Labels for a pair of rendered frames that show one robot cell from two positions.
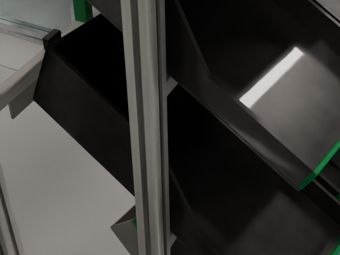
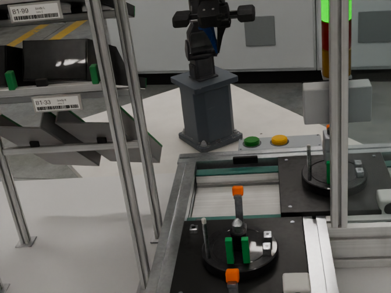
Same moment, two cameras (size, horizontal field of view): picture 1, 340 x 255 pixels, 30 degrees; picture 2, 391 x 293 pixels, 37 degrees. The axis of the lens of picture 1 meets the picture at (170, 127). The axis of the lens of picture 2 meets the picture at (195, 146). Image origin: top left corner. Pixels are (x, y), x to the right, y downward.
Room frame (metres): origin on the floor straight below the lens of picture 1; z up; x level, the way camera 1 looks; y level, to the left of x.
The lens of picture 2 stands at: (0.59, 1.10, 1.64)
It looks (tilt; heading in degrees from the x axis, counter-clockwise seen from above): 27 degrees down; 251
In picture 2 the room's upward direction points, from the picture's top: 7 degrees counter-clockwise
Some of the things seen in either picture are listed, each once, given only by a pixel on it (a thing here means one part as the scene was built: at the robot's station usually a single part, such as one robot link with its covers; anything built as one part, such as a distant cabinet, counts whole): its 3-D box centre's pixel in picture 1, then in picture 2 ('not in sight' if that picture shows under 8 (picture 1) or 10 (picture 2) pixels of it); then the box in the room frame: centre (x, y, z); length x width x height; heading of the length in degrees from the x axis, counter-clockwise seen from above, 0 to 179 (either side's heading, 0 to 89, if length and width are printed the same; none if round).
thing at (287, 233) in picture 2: not in sight; (238, 236); (0.25, 0.30, 1.01); 0.24 x 0.24 x 0.13; 62
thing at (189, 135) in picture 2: not in sight; (207, 107); (0.02, -0.39, 0.96); 0.15 x 0.15 x 0.20; 8
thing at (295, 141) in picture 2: not in sight; (280, 152); (-0.04, -0.08, 0.93); 0.21 x 0.07 x 0.06; 152
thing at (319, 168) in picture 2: not in sight; (334, 175); (-0.04, 0.17, 0.98); 0.14 x 0.14 x 0.02
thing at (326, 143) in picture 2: not in sight; (334, 145); (-0.04, 0.18, 1.06); 0.08 x 0.04 x 0.07; 62
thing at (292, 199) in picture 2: not in sight; (334, 183); (-0.04, 0.17, 0.96); 0.24 x 0.24 x 0.02; 62
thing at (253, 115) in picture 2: not in sight; (196, 147); (0.07, -0.38, 0.84); 0.90 x 0.70 x 0.03; 98
